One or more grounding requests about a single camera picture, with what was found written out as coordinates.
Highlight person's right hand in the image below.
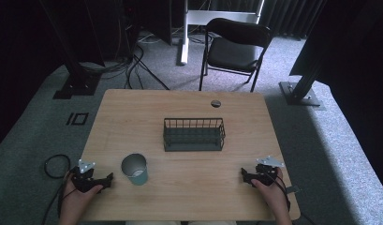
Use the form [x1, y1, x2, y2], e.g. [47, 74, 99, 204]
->
[250, 167, 290, 217]

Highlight black folding chair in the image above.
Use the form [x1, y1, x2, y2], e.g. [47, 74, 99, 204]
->
[198, 17, 273, 94]

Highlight black tape floor marking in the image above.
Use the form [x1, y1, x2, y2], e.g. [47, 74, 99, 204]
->
[66, 112, 90, 127]

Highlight teal metal cup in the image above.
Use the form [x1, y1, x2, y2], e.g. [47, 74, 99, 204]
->
[121, 153, 149, 187]

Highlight white desk frame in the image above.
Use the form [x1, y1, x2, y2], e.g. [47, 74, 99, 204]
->
[176, 0, 266, 67]

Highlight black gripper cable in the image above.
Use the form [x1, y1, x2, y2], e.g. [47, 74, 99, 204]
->
[267, 170, 292, 214]

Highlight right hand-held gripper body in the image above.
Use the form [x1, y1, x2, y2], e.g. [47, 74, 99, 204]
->
[248, 155, 286, 188]

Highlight black metal stand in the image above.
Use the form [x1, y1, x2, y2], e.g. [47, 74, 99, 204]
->
[38, 0, 103, 100]
[278, 46, 325, 108]

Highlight person's left hand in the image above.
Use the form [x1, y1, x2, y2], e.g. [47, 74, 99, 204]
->
[59, 183, 105, 218]

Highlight black cable loop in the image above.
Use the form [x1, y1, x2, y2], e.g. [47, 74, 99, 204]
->
[41, 154, 72, 225]

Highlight black wire basket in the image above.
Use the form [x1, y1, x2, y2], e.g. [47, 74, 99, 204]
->
[162, 117, 227, 153]

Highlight grey pleated curtain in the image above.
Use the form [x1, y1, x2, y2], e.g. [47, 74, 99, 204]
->
[259, 0, 326, 40]

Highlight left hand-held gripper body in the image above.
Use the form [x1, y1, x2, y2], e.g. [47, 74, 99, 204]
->
[69, 158, 103, 194]

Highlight bundle of black floor cables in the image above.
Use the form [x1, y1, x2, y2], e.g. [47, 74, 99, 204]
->
[79, 29, 171, 92]

